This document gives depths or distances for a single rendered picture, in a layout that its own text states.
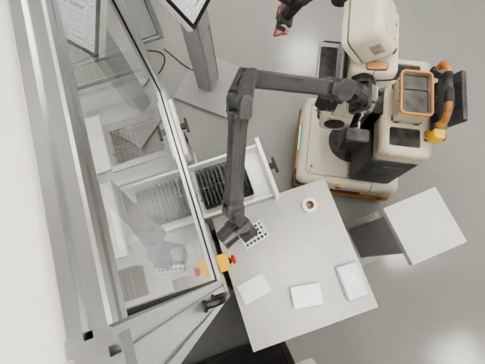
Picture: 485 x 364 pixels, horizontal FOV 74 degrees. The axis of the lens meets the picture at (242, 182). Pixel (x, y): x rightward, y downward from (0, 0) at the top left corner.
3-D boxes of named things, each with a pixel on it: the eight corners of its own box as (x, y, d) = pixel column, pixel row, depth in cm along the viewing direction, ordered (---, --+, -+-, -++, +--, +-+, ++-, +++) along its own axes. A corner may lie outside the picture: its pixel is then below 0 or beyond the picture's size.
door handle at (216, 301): (229, 288, 87) (223, 293, 69) (232, 297, 86) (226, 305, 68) (211, 294, 87) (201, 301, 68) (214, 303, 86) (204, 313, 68)
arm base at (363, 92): (371, 108, 116) (372, 79, 119) (357, 99, 111) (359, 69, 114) (351, 115, 123) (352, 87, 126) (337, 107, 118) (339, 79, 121)
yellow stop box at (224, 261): (228, 252, 140) (226, 251, 133) (233, 269, 138) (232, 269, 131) (217, 256, 140) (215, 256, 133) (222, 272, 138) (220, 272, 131)
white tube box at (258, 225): (260, 220, 151) (260, 219, 148) (269, 235, 149) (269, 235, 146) (237, 234, 150) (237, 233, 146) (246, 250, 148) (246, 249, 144)
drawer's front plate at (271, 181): (257, 145, 155) (258, 136, 144) (278, 201, 148) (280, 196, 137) (253, 146, 155) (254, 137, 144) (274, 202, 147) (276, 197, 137)
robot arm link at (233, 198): (255, 95, 95) (239, 92, 104) (238, 95, 93) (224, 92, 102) (246, 224, 110) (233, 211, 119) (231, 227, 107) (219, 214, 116)
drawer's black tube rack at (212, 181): (241, 160, 151) (241, 156, 145) (253, 195, 147) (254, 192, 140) (196, 175, 150) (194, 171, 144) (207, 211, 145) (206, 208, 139)
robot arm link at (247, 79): (242, 62, 90) (227, 61, 98) (237, 111, 94) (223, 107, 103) (357, 79, 111) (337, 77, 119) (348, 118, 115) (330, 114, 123)
